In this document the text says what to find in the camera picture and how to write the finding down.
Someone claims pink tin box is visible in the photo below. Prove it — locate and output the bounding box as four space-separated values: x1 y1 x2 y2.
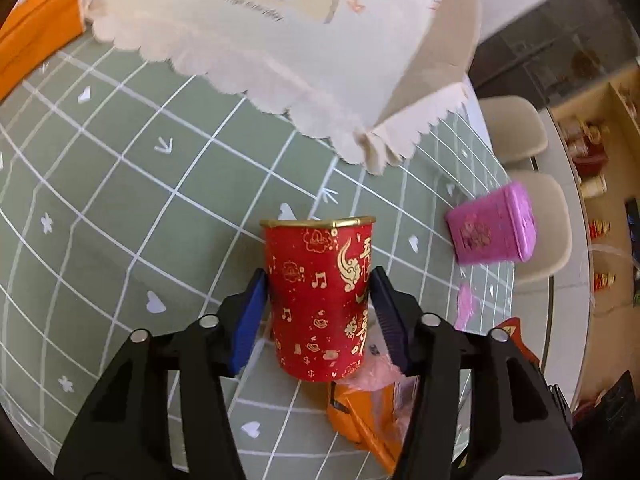
445 182 539 267

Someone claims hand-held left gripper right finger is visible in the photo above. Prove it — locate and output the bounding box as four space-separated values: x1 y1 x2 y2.
369 266 587 480

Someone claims white paper bag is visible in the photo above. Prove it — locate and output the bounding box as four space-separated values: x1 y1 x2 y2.
87 0 484 177

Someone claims red and gold figurine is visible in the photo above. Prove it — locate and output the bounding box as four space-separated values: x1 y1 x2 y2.
565 117 609 177

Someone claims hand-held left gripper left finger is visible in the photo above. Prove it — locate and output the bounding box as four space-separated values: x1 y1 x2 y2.
52 268 270 480

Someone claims wooden display shelf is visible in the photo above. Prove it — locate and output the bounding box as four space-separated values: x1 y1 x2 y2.
547 60 640 406

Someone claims beige dining chair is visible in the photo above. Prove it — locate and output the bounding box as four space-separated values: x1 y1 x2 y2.
477 96 549 164
504 170 574 294

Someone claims red gold-printed can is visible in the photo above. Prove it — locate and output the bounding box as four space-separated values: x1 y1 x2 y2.
259 216 376 382

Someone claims orange snack wrapper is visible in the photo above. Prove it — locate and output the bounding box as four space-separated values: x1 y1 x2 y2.
326 317 542 476

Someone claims pink transparent wrapper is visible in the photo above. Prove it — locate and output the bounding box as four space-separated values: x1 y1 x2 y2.
345 345 422 397

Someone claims orange tissue box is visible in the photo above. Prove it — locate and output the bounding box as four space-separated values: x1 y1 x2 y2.
0 0 89 102

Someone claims green checked tablecloth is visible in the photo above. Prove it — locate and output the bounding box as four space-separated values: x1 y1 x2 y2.
0 35 517 480

